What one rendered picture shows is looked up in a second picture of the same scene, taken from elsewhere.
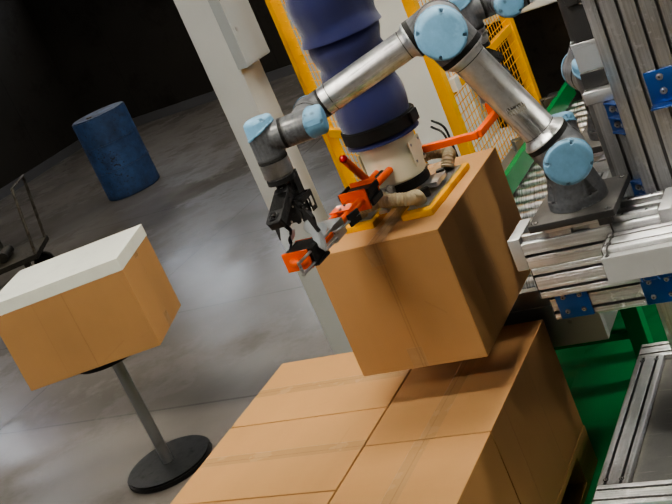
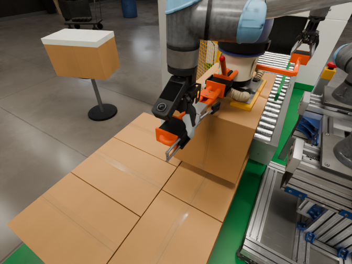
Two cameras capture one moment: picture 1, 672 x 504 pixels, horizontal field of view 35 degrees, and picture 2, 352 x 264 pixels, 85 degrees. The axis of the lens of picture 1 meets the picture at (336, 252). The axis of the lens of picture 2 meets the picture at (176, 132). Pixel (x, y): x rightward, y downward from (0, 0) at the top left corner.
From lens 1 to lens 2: 2.15 m
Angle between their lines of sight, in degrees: 24
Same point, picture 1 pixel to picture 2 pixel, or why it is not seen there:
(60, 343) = (69, 64)
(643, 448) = (265, 220)
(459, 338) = (227, 172)
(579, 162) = not seen: outside the picture
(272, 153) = (187, 40)
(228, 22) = not seen: outside the picture
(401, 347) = (196, 158)
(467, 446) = (209, 227)
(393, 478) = (169, 228)
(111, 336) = (88, 69)
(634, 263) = not seen: outside the picture
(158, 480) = (96, 117)
